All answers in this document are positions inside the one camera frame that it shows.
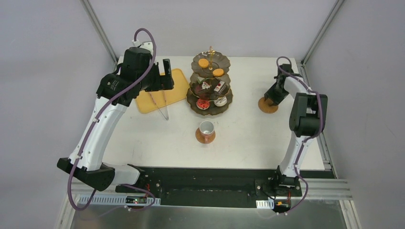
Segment white glazed donut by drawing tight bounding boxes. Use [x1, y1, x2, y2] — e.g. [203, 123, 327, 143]
[213, 96, 227, 107]

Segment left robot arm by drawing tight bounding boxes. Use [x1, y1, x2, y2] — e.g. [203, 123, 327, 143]
[57, 47, 174, 193]

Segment yellow serving tray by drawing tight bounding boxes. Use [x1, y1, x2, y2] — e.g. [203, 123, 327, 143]
[135, 68, 189, 114]

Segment right aluminium frame post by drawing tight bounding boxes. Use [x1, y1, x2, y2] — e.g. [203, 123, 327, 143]
[301, 0, 346, 67]

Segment three tier dark cake stand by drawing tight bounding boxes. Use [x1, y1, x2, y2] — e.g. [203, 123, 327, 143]
[186, 47, 233, 116]

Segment green layered cake piece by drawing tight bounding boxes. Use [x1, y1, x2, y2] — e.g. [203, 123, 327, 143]
[196, 76, 205, 85]

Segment left aluminium frame post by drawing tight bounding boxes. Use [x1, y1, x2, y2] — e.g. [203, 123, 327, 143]
[80, 0, 118, 64]

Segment black mounting base plate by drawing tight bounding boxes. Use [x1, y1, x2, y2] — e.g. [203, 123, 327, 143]
[115, 166, 336, 209]

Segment orange macaron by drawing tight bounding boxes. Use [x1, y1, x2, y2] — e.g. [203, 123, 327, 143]
[198, 58, 210, 68]
[212, 68, 224, 77]

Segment aluminium frame post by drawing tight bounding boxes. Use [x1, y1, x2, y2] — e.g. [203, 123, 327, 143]
[80, 0, 118, 64]
[301, 0, 346, 67]

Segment woven round coaster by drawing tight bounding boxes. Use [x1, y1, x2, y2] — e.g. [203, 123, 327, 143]
[195, 128, 216, 144]
[258, 97, 278, 114]

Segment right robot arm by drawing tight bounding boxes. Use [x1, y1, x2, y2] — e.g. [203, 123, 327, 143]
[260, 64, 328, 196]

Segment red strawberry tart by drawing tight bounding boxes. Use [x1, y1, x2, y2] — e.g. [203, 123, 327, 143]
[196, 98, 210, 110]

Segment pink handled metal tongs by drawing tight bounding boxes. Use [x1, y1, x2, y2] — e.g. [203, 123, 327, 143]
[148, 91, 169, 121]

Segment orange ceramic cup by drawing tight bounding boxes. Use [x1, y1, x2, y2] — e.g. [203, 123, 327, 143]
[199, 121, 215, 134]

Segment chocolate cake slice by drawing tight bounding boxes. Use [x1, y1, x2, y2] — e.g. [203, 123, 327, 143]
[200, 81, 211, 91]

